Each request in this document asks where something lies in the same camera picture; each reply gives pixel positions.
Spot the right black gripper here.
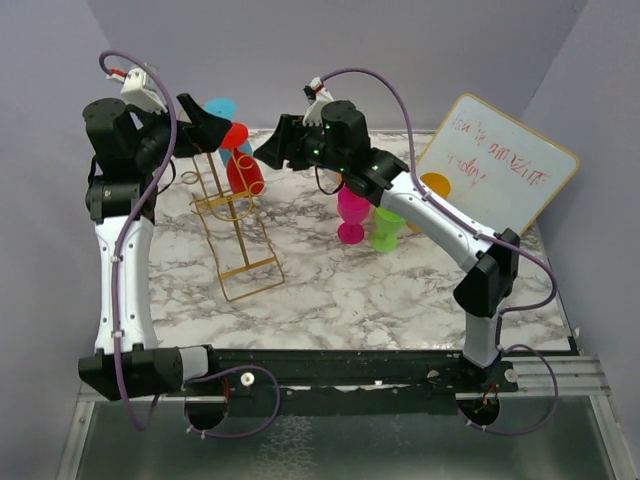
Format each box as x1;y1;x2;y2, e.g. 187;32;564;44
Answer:
252;115;347;176

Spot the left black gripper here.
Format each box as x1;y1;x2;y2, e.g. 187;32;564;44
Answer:
133;91;232;169

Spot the cyan wine glass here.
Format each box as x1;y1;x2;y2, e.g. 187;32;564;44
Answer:
204;98;237;167

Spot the red wine glass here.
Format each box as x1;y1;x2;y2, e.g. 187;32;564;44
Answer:
218;122;265;196

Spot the pink wine glass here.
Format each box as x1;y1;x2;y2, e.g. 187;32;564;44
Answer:
337;187;371;245

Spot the gold wire glass rack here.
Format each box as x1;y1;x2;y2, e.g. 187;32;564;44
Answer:
181;150;285;302

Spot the green wine glass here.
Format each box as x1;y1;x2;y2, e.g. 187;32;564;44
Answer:
370;207;406;253

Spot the yellow wine glass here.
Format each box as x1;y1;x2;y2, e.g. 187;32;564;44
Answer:
405;172;452;232

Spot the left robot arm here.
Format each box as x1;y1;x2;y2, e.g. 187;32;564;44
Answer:
78;93;231;401

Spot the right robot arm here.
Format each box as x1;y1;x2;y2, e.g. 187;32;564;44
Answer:
254;100;520;391

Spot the yellow framed whiteboard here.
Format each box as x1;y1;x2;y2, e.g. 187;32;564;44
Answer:
416;94;580;234

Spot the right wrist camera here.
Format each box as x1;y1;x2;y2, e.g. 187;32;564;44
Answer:
302;77;334;126

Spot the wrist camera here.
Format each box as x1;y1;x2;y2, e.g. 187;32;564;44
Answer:
107;67;168;113
302;77;334;126

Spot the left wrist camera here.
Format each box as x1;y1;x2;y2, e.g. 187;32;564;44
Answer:
107;67;168;113

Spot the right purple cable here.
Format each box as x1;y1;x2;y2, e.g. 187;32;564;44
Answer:
319;68;560;439

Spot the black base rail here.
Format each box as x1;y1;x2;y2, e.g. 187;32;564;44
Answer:
160;346;517;418

